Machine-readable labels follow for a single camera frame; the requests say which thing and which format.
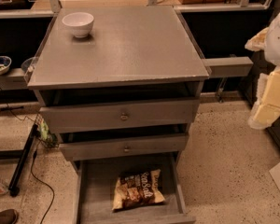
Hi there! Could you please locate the black floor cable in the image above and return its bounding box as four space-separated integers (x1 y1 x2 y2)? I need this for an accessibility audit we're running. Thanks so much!
0 77 56 224

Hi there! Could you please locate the grey middle drawer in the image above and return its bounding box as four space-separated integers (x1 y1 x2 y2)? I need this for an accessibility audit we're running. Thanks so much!
60 133 189 161

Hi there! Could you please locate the grey drawer cabinet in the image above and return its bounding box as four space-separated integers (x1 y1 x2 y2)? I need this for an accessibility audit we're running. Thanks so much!
26 5 211 224

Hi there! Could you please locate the brown chip bag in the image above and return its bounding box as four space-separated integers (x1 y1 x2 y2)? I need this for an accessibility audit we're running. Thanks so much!
112 169 165 211

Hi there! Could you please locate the black metal stand leg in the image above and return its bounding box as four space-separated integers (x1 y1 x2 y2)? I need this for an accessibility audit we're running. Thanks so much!
8 124 37 197

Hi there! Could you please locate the brown shoe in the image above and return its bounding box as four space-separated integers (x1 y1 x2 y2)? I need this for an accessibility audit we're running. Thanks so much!
0 209 19 224

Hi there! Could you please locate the grey open bottom drawer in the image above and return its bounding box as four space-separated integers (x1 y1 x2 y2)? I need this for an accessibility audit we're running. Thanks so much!
73 153 196 224

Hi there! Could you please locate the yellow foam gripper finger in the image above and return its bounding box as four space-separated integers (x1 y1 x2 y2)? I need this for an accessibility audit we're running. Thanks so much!
248 66 280 130
245 27 269 51

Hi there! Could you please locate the clear glass jar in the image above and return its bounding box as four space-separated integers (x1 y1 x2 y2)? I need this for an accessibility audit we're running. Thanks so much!
21 57 38 73

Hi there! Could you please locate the blue patterned bowl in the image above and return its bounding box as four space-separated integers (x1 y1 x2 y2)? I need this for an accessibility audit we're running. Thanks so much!
0 56 12 76

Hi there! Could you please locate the white ceramic bowl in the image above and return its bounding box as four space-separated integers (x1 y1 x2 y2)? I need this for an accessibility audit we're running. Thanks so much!
63 12 94 38

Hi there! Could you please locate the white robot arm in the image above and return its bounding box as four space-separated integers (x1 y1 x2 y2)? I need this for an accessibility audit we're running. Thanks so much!
245 12 280 130

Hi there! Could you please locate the crumpled floor wrapper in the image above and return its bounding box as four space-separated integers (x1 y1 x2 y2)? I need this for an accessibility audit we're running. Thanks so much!
0 179 10 196

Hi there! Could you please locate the grey top drawer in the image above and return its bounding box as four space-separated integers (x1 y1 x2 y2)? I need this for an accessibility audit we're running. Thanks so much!
40 98 199 133

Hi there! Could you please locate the green wire basket item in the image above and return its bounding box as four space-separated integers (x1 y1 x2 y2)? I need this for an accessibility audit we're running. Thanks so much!
35 114 58 148

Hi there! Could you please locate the grey side shelf block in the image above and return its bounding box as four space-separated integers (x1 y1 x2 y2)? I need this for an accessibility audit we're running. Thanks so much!
203 57 253 78

